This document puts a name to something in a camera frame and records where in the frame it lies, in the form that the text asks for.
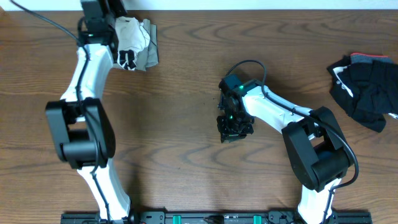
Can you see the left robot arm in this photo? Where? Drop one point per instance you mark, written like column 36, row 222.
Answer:
column 81, row 131

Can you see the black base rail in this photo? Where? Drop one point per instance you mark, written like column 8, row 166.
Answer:
column 271, row 217

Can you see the folded khaki shorts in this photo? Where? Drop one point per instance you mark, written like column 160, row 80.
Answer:
column 149, row 57

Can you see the black garment red trim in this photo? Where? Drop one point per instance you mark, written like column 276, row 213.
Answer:
column 365, row 87

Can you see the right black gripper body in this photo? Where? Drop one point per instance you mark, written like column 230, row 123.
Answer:
column 236, row 127

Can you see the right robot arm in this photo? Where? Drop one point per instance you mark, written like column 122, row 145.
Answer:
column 318, row 152

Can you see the white t-shirt black print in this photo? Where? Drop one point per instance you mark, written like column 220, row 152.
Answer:
column 133, row 38

